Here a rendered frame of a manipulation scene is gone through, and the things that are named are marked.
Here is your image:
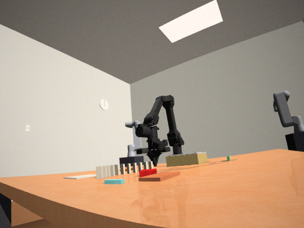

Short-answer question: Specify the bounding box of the light blue domino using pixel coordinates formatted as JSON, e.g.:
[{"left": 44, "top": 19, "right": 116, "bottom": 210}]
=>
[{"left": 104, "top": 179, "right": 125, "bottom": 184}]

